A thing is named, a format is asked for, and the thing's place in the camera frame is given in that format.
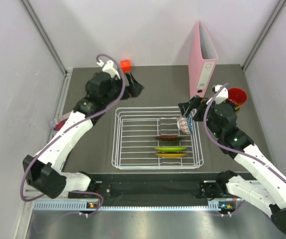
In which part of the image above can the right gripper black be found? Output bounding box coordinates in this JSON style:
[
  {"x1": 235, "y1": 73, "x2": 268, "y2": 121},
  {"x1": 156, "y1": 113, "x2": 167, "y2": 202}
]
[{"x1": 178, "y1": 96, "x2": 222, "y2": 138}]

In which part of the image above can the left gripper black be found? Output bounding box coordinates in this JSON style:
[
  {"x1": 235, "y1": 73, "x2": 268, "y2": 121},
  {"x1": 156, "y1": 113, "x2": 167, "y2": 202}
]
[{"x1": 102, "y1": 72, "x2": 143, "y2": 106}]

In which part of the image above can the red floral plate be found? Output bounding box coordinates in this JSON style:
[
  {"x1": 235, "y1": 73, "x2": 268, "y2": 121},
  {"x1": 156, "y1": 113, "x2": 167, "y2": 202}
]
[{"x1": 154, "y1": 135, "x2": 185, "y2": 142}]

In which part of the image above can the red cup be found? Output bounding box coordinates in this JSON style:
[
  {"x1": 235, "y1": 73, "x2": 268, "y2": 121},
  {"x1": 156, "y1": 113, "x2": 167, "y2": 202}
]
[{"x1": 226, "y1": 88, "x2": 248, "y2": 112}]

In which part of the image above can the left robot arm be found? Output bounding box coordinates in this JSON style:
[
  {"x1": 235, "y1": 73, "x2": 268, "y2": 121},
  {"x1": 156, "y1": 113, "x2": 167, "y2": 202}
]
[{"x1": 22, "y1": 72, "x2": 144, "y2": 199}]

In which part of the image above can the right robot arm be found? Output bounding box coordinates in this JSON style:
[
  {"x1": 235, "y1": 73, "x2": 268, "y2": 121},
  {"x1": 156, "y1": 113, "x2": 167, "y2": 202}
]
[{"x1": 178, "y1": 96, "x2": 286, "y2": 235}]

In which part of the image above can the red blue patterned bowl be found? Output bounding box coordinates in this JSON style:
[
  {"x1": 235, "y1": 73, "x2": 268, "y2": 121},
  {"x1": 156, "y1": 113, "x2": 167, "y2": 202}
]
[{"x1": 177, "y1": 116, "x2": 193, "y2": 135}]

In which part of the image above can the orange cube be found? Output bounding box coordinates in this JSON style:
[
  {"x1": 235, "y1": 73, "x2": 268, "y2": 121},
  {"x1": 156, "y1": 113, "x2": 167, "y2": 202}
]
[{"x1": 120, "y1": 60, "x2": 132, "y2": 74}]

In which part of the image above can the green plate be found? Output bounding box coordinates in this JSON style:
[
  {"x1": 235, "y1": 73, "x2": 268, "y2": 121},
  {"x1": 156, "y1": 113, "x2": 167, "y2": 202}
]
[{"x1": 155, "y1": 146, "x2": 187, "y2": 153}]

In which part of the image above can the yellow plate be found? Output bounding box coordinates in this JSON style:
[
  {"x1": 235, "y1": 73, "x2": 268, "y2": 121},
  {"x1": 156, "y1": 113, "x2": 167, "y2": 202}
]
[{"x1": 155, "y1": 152, "x2": 187, "y2": 158}]

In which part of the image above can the red illustrated card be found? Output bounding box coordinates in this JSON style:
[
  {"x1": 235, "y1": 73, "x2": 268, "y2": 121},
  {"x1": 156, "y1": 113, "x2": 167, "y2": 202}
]
[{"x1": 50, "y1": 112, "x2": 71, "y2": 136}]

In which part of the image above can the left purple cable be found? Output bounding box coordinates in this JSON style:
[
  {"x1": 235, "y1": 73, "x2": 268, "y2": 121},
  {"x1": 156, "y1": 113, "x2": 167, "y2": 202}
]
[{"x1": 20, "y1": 54, "x2": 126, "y2": 202}]

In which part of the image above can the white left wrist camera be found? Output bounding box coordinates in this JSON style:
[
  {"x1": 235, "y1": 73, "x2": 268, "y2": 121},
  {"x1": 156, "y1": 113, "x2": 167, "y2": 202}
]
[{"x1": 97, "y1": 60, "x2": 121, "y2": 79}]

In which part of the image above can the pink ring binder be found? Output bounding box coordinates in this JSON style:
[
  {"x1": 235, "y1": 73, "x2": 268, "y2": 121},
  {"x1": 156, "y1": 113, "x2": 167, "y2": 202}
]
[{"x1": 188, "y1": 21, "x2": 218, "y2": 97}]

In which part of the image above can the white wire dish rack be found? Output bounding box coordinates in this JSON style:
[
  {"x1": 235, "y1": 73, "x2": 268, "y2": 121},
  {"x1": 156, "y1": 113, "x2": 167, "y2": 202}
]
[{"x1": 111, "y1": 107, "x2": 204, "y2": 170}]

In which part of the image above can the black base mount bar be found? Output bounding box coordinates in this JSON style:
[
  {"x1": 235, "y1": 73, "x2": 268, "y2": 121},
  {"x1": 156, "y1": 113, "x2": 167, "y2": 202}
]
[{"x1": 68, "y1": 174, "x2": 258, "y2": 201}]

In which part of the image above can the grey slotted cable duct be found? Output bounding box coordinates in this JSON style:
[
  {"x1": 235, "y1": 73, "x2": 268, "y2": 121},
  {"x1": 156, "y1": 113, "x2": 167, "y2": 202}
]
[{"x1": 33, "y1": 199, "x2": 237, "y2": 213}]

